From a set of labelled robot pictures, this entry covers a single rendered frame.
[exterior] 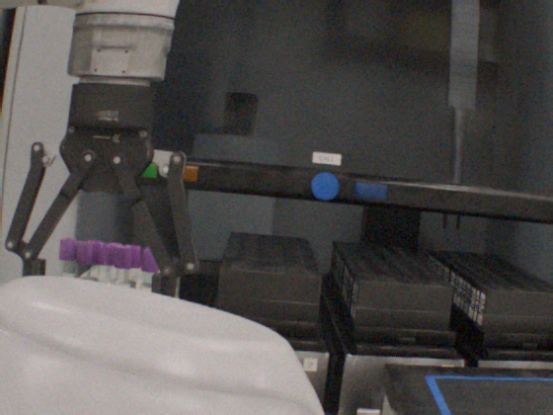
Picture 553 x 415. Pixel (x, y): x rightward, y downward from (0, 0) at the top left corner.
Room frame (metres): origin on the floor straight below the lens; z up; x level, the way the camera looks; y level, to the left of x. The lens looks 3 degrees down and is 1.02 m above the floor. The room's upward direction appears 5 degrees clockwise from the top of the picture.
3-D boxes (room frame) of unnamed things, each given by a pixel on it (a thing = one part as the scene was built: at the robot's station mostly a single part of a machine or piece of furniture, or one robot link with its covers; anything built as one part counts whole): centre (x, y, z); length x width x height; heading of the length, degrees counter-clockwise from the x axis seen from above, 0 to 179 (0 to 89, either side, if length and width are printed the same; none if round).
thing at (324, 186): (1.40, -0.05, 0.98); 0.03 x 0.01 x 0.03; 91
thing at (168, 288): (1.05, 0.07, 0.90); 0.03 x 0.01 x 0.05; 91
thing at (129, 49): (1.05, 0.15, 1.09); 0.09 x 0.09 x 0.06
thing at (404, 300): (1.43, -0.15, 0.85); 0.12 x 0.02 x 0.06; 90
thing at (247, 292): (1.42, 0.00, 0.85); 0.12 x 0.02 x 0.06; 91
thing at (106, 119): (1.05, 0.15, 1.01); 0.08 x 0.07 x 0.09; 91
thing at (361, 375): (1.66, -0.15, 0.78); 0.73 x 0.14 x 0.09; 1
